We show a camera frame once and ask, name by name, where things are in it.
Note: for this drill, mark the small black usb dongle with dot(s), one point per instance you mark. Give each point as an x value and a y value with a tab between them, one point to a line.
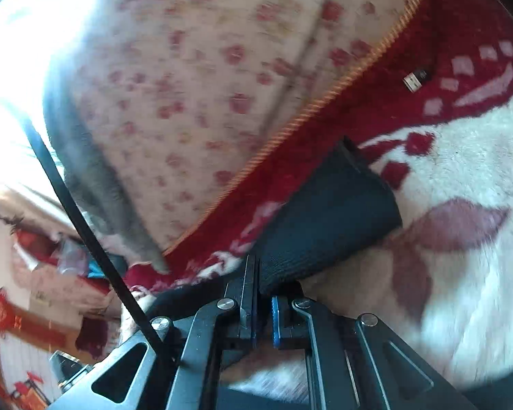
415	79

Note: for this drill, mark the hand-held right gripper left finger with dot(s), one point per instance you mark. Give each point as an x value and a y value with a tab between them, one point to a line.
253	307

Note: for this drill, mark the red knot wall decoration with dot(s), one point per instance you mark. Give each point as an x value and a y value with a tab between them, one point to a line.
2	311

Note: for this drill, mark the floral sofa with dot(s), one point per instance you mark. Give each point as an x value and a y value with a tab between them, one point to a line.
196	72

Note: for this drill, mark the blue plastic bag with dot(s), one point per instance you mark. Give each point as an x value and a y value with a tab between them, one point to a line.
96	270

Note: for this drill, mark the grey fleece jacket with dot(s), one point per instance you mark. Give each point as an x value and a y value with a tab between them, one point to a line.
89	171

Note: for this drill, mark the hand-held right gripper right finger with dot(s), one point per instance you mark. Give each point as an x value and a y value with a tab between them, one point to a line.
277	320

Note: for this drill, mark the red and white floral blanket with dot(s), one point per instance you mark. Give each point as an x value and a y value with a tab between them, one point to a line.
453	179

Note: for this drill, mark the black knit pants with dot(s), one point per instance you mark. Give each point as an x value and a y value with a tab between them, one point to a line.
325	222

